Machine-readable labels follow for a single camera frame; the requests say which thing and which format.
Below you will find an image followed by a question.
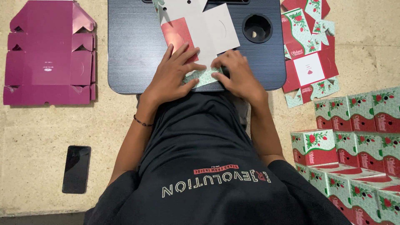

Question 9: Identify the person's right hand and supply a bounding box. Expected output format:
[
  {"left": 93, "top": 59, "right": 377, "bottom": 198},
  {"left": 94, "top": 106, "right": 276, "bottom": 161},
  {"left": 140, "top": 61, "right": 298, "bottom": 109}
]
[{"left": 210, "top": 48, "right": 269, "bottom": 105}]

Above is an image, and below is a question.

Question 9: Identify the person's left hand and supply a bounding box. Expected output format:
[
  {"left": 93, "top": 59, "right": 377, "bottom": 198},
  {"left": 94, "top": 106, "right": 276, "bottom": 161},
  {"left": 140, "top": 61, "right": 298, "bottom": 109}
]
[{"left": 142, "top": 42, "right": 207, "bottom": 104}]

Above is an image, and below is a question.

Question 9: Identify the floral cardboard box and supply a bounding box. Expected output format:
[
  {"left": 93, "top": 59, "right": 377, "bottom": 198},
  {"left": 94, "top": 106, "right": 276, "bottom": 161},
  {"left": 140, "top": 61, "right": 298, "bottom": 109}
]
[{"left": 152, "top": 0, "right": 240, "bottom": 89}]

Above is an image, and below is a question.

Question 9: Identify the pile of flat floral blanks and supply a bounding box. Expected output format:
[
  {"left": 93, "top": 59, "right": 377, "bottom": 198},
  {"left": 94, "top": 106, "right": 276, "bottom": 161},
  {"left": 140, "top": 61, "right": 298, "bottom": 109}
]
[{"left": 280, "top": 0, "right": 341, "bottom": 109}]

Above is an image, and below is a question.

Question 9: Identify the black printed t-shirt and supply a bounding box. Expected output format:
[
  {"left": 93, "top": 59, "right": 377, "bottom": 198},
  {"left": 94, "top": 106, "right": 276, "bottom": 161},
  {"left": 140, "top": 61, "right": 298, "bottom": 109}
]
[{"left": 83, "top": 92, "right": 353, "bottom": 225}]

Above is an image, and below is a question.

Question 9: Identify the dark woodgrain lap desk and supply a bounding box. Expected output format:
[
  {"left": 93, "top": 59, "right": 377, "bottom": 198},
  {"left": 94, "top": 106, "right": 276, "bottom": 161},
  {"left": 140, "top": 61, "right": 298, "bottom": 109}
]
[{"left": 107, "top": 0, "right": 287, "bottom": 95}]

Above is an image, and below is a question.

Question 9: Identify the stack of assembled floral boxes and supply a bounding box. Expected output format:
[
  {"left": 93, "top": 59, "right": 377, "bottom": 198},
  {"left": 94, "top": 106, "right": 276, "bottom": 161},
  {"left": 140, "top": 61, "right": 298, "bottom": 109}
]
[{"left": 290, "top": 86, "right": 400, "bottom": 225}]

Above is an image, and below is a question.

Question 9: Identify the flat purple cardboard box blank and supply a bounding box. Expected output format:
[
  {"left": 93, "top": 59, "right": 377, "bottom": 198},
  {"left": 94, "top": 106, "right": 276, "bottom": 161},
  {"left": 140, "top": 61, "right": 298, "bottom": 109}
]
[{"left": 3, "top": 0, "right": 98, "bottom": 106}]

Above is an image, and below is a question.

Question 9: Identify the black smartphone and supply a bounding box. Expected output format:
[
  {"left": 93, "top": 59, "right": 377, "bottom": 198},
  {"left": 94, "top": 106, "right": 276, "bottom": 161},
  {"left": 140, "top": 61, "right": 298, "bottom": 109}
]
[{"left": 62, "top": 145, "right": 92, "bottom": 194}]

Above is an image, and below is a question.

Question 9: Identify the thin dark wrist bracelet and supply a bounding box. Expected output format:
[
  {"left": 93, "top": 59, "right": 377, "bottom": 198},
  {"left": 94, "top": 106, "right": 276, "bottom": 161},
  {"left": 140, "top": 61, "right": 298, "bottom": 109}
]
[{"left": 133, "top": 114, "right": 154, "bottom": 127}]

